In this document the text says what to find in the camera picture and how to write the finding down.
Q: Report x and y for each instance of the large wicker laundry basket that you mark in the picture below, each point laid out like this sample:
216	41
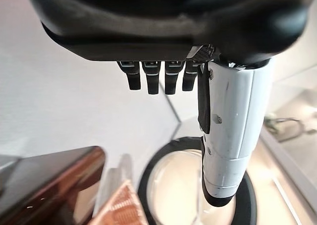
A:
121	205

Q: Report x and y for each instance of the white counter cabinet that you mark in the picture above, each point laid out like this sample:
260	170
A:
292	175

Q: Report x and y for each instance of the brown glossy wooden stool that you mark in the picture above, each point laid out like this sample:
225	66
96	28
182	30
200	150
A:
49	185

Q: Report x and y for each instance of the metal kitchen faucet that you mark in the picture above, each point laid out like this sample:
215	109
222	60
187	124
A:
289	126

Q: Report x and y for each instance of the robot left hand black white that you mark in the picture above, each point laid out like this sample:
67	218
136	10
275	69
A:
161	24

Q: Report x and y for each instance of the round glass washing machine door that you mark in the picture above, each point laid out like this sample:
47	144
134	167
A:
173	185

